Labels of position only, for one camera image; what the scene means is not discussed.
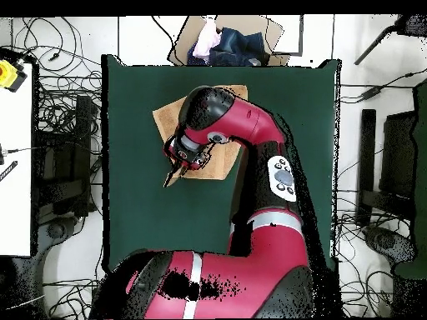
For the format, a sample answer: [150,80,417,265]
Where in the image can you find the pink garment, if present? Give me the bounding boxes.
[192,16,223,63]

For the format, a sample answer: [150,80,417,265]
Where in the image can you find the brown cardboard box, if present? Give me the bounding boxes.
[167,14,291,67]

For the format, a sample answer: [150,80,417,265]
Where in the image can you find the yellow emergency stop button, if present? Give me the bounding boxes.
[0,59,28,93]

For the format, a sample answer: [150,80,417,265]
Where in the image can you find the green cloth covered table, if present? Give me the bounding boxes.
[394,79,427,281]

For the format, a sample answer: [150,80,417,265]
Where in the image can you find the black stand base with caster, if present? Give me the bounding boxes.
[34,215,86,261]
[363,224,418,268]

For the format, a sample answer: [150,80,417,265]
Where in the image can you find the black floor cable tangle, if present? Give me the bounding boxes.
[11,16,103,134]
[333,212,401,318]
[43,279,101,320]

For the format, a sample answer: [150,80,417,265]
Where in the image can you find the orange terry towel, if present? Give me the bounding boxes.
[152,84,249,188]

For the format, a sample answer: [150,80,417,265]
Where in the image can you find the black tripod leg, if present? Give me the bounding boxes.
[354,14,427,66]

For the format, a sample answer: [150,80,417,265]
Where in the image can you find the dark green table cloth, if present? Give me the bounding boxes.
[101,54,341,274]

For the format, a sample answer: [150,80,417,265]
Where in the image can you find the black cable with adapter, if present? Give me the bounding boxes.
[339,67,427,104]

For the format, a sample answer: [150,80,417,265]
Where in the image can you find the blue denim jeans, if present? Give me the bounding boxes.
[186,27,271,67]

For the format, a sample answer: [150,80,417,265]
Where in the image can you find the black flat tool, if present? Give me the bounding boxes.
[0,160,18,183]

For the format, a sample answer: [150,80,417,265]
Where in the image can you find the black frame stand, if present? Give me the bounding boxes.
[33,94,103,219]

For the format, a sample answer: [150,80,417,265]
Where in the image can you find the white desk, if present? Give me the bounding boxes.
[0,62,34,258]

